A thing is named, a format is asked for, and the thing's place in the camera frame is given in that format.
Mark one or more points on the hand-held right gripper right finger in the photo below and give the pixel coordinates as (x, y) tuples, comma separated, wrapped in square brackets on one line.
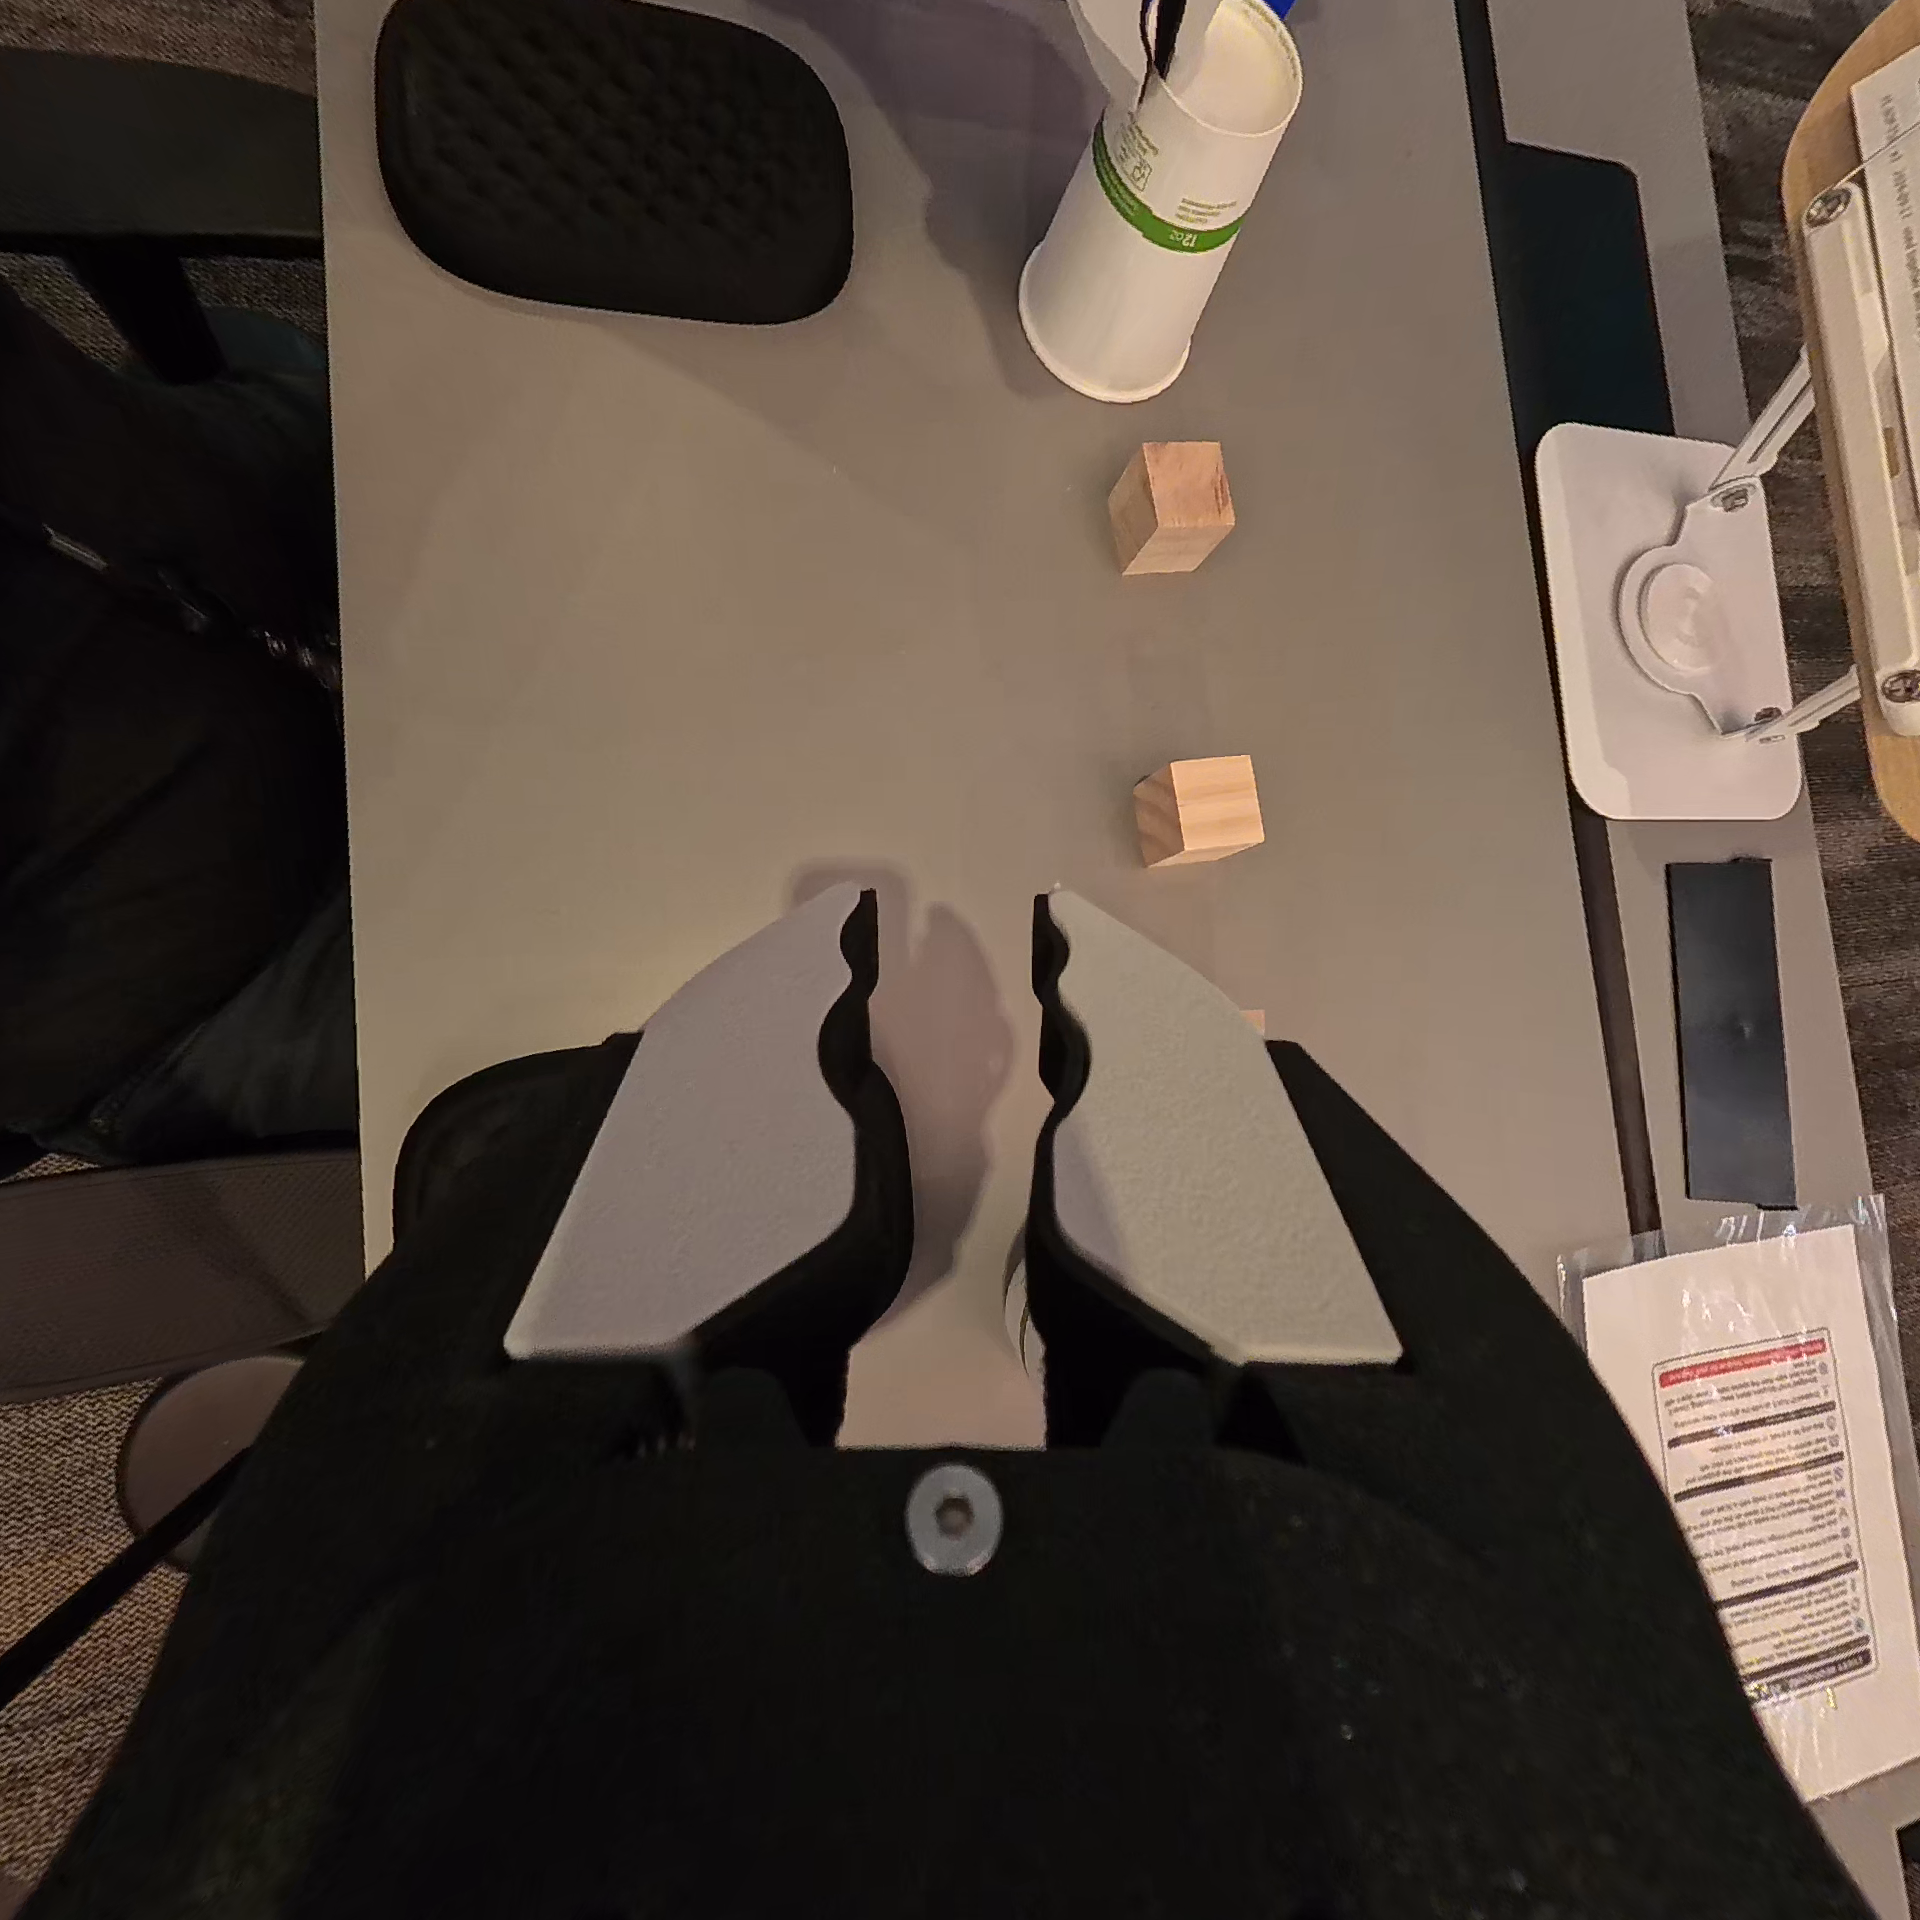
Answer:
[(1215, 1185)]

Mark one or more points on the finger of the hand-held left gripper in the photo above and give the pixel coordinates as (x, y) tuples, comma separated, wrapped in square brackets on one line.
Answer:
[(1109, 37), (1173, 37)]

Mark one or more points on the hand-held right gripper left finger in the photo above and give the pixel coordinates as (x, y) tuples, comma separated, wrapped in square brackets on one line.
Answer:
[(704, 1172)]

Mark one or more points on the paper sheet in plastic sleeve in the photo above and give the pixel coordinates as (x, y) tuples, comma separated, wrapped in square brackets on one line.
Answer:
[(1694, 1350)]

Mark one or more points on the black wrist rest pad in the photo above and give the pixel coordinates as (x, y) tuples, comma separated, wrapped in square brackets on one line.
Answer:
[(599, 166)]

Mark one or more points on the black flat strip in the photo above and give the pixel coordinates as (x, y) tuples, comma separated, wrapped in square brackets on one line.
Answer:
[(1733, 1036)]

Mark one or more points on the instruction sheet on stand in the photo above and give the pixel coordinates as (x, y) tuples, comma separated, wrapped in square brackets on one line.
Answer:
[(1651, 704)]

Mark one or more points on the printed instruction sheet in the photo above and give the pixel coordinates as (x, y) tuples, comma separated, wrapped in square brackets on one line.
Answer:
[(1893, 182)]

